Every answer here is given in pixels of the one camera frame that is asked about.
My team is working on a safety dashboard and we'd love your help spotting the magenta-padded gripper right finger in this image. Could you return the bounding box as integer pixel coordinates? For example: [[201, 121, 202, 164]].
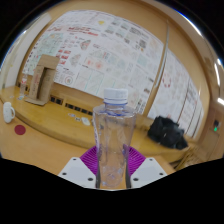
[[125, 146, 168, 189]]

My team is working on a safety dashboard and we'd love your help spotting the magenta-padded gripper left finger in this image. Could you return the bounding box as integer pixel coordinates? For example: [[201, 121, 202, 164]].
[[58, 146, 100, 189]]

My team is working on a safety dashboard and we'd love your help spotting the clear plastic water bottle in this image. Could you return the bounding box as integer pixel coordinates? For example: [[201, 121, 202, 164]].
[[92, 88, 138, 190]]

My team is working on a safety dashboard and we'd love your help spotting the black bag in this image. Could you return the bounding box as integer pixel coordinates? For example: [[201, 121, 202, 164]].
[[147, 115, 189, 150]]

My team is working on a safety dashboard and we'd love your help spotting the wooden chair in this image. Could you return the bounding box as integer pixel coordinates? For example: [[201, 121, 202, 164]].
[[174, 144, 205, 169]]

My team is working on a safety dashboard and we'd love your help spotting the white card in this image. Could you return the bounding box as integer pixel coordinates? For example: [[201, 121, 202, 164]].
[[81, 116, 92, 127]]

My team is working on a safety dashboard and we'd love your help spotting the small printed card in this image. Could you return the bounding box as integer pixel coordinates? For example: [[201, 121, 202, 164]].
[[68, 113, 81, 122]]

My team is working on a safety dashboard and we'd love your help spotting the flat round red coaster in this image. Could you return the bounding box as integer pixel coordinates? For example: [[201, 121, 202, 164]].
[[14, 124, 27, 136]]

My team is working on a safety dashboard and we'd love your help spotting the white ceramic mug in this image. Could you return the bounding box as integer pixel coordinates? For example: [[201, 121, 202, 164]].
[[2, 101, 16, 124]]

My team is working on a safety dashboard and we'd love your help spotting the brown cardboard stand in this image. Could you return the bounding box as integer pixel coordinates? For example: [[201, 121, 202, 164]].
[[24, 54, 61, 107]]

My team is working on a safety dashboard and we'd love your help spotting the narrow wall poster display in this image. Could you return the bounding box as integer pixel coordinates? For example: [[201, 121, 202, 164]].
[[148, 49, 205, 138]]

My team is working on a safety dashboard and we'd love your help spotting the large wall poster display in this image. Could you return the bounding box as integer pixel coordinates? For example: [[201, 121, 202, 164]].
[[23, 9, 165, 114]]

